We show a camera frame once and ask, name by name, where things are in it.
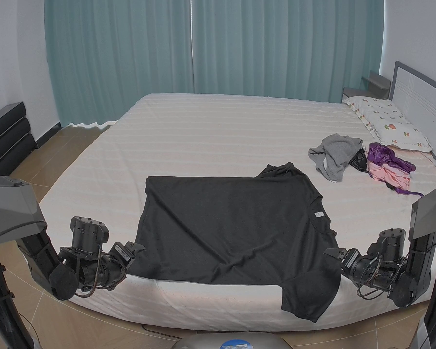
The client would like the grey garment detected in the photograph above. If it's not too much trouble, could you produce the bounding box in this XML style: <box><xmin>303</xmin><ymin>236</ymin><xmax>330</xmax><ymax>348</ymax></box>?
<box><xmin>308</xmin><ymin>134</ymin><xmax>364</xmax><ymax>182</ymax></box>

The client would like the white printed pillow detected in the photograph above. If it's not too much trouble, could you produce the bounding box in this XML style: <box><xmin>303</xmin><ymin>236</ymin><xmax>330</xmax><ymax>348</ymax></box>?
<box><xmin>342</xmin><ymin>96</ymin><xmax>433</xmax><ymax>153</ymax></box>

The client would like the black chest of drawers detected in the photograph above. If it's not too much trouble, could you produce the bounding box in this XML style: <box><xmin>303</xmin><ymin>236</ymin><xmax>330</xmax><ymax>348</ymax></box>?
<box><xmin>0</xmin><ymin>102</ymin><xmax>37</xmax><ymax>175</ymax></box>

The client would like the purple garment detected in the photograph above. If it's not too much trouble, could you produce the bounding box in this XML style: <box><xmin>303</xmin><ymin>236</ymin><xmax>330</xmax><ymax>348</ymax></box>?
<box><xmin>367</xmin><ymin>142</ymin><xmax>424</xmax><ymax>197</ymax></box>

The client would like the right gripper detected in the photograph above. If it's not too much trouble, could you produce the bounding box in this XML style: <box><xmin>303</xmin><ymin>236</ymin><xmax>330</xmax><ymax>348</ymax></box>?
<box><xmin>323</xmin><ymin>247</ymin><xmax>382</xmax><ymax>291</ymax></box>

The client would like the bed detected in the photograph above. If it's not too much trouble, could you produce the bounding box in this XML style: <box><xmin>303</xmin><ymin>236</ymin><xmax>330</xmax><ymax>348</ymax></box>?
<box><xmin>38</xmin><ymin>61</ymin><xmax>436</xmax><ymax>332</ymax></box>

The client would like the grey bedside table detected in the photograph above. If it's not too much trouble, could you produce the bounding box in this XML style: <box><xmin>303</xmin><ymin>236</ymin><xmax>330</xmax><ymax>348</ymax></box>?
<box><xmin>343</xmin><ymin>71</ymin><xmax>391</xmax><ymax>103</ymax></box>

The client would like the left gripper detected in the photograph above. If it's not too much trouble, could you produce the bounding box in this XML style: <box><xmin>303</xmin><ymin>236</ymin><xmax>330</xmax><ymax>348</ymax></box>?
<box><xmin>91</xmin><ymin>243</ymin><xmax>147</xmax><ymax>291</ymax></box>

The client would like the black T-shirt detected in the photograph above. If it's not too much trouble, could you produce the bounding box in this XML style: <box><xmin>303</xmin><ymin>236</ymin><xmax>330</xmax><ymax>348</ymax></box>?
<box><xmin>125</xmin><ymin>162</ymin><xmax>342</xmax><ymax>323</ymax></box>

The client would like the blue-green curtain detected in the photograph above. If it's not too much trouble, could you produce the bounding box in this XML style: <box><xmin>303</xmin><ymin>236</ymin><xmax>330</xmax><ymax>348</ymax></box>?
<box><xmin>191</xmin><ymin>0</ymin><xmax>386</xmax><ymax>104</ymax></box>
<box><xmin>45</xmin><ymin>0</ymin><xmax>195</xmax><ymax>128</ymax></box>

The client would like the black cable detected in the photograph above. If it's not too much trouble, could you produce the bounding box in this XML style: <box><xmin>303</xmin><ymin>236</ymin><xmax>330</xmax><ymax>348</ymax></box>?
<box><xmin>141</xmin><ymin>324</ymin><xmax>183</xmax><ymax>341</ymax></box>
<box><xmin>355</xmin><ymin>283</ymin><xmax>390</xmax><ymax>300</ymax></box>

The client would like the black lace garment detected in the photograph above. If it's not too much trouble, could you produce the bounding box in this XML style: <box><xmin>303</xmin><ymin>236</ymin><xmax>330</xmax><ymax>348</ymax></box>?
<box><xmin>349</xmin><ymin>148</ymin><xmax>369</xmax><ymax>174</ymax></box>

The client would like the pink garment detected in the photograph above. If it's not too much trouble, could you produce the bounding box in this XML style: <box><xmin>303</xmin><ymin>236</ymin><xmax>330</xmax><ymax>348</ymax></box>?
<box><xmin>369</xmin><ymin>162</ymin><xmax>411</xmax><ymax>192</ymax></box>

